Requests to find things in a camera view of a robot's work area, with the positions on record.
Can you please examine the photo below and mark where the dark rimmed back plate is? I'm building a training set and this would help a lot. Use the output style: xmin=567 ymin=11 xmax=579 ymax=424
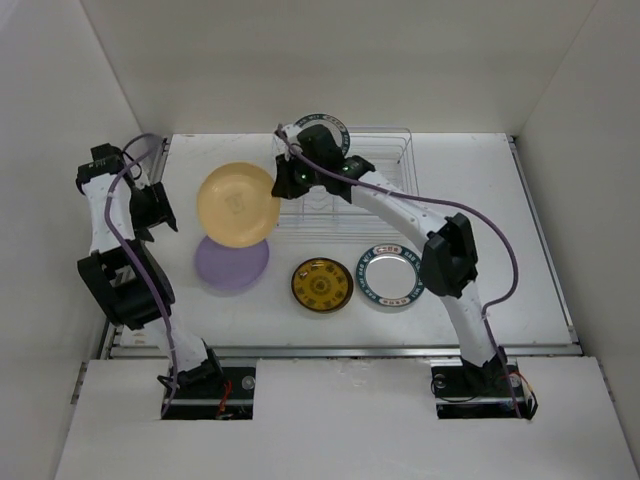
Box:
xmin=294 ymin=113 xmax=351 ymax=155

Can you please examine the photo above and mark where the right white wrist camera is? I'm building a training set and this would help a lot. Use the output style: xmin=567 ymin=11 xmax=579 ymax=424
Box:
xmin=272 ymin=124 xmax=302 ymax=160

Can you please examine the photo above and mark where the purple plate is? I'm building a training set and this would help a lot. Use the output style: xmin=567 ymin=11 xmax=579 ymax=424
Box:
xmin=193 ymin=237 xmax=270 ymax=292

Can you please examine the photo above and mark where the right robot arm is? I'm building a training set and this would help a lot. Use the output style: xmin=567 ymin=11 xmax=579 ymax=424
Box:
xmin=272 ymin=125 xmax=505 ymax=394

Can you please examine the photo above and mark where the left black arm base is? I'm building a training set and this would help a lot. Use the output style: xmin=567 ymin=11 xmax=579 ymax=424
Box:
xmin=159 ymin=365 xmax=257 ymax=421

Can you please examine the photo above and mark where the metal table edge rail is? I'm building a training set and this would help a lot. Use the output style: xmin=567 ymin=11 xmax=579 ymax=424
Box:
xmin=99 ymin=343 xmax=584 ymax=360

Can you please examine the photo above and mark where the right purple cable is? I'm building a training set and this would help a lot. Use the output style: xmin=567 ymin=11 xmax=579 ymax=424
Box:
xmin=272 ymin=126 xmax=524 ymax=419

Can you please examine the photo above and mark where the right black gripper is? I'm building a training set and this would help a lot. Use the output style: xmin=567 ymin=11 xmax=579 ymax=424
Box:
xmin=272 ymin=147 xmax=325 ymax=198

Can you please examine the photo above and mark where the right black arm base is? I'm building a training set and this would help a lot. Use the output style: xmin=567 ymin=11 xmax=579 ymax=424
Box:
xmin=430 ymin=359 xmax=539 ymax=420

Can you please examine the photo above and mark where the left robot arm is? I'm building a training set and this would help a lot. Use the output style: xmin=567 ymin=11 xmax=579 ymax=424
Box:
xmin=76 ymin=144 xmax=225 ymax=397

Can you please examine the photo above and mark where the white wire dish rack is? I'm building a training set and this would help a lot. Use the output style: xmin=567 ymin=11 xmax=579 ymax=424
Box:
xmin=279 ymin=125 xmax=419 ymax=231

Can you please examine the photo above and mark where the white blue rimmed plate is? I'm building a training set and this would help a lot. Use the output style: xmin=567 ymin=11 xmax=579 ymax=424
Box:
xmin=355 ymin=243 xmax=425 ymax=309

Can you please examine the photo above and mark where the tan plate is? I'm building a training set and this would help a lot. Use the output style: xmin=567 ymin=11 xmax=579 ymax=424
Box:
xmin=196 ymin=162 xmax=281 ymax=248

